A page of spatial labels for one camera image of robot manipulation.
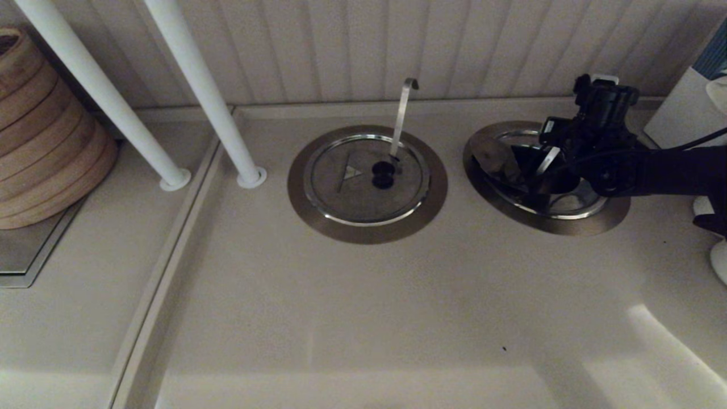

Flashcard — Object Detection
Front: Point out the round steel hinged lid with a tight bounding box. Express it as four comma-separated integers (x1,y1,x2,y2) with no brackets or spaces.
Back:
303,134,431,227
470,130,613,220

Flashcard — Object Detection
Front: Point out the black rounded plastic object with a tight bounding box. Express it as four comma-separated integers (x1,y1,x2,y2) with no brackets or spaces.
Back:
371,161,396,190

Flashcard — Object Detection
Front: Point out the recessed dark soup pot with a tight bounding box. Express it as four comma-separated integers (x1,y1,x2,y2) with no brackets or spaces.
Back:
508,143,583,195

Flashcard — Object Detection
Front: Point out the white rectangular box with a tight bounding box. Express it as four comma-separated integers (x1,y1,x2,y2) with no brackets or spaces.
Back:
644,67,727,149

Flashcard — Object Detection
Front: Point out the teal striped container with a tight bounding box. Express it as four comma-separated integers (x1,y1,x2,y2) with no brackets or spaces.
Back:
694,20,727,80

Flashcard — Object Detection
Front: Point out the white round support pole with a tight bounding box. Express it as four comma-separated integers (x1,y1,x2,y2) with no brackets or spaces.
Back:
12,0,193,193
142,0,268,190

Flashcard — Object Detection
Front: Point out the bamboo steamer basket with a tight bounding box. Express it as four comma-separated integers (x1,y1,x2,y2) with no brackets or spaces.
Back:
0,105,94,180
0,60,60,130
0,142,120,231
0,27,45,102
0,122,108,204
0,85,77,157

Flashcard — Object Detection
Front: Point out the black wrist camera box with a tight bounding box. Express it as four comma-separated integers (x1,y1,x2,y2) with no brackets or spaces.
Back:
573,74,641,134

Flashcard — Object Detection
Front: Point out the left steel ladle handle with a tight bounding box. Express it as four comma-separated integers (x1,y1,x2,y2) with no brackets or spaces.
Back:
388,78,419,160

